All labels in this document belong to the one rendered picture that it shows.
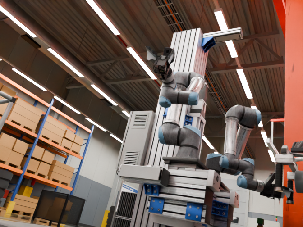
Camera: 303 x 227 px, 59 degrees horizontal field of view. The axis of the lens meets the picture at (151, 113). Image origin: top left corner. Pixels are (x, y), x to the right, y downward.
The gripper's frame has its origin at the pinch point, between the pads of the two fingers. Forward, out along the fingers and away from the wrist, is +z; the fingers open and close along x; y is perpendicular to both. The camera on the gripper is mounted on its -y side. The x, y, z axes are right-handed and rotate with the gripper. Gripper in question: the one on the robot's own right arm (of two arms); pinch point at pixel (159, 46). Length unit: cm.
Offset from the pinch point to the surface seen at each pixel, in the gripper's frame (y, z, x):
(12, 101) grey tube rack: 40, -23, 94
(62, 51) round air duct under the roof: -328, -527, 596
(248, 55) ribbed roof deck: -637, -822, 31
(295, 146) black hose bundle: 14, -54, -74
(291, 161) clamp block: 23, -55, -73
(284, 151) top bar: 18, -54, -69
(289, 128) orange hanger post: -26, -118, -77
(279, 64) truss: -491, -659, -83
